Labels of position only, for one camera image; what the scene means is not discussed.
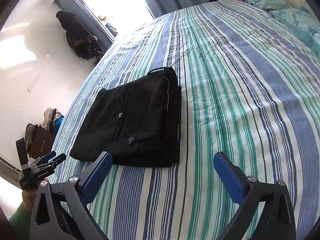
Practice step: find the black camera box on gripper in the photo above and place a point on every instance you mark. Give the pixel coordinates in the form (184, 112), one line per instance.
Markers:
(23, 158)

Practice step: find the brown box on floor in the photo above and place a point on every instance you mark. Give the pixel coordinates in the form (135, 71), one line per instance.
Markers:
(42, 143)

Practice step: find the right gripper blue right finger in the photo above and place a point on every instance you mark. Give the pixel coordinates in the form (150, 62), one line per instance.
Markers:
(232, 177)

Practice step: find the black pants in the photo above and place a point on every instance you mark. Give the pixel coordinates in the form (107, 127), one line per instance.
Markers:
(138, 123)

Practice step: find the green sleeved left forearm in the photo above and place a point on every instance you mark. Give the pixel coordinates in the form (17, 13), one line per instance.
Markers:
(20, 220)

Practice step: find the left hand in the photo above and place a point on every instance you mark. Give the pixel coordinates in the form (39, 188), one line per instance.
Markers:
(28, 197)

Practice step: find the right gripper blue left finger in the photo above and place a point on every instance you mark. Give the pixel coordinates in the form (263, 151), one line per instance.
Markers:
(93, 177)

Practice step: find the black bag hanging on wall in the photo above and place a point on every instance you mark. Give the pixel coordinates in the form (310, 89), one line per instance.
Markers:
(79, 39)

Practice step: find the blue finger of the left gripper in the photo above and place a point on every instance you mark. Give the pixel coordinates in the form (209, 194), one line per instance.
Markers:
(45, 158)
(53, 162)

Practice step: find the striped blue green bed sheet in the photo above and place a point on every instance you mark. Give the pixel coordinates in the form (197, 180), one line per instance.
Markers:
(250, 88)

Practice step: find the teal floral pillow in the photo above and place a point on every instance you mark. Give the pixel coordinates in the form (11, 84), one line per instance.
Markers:
(299, 21)

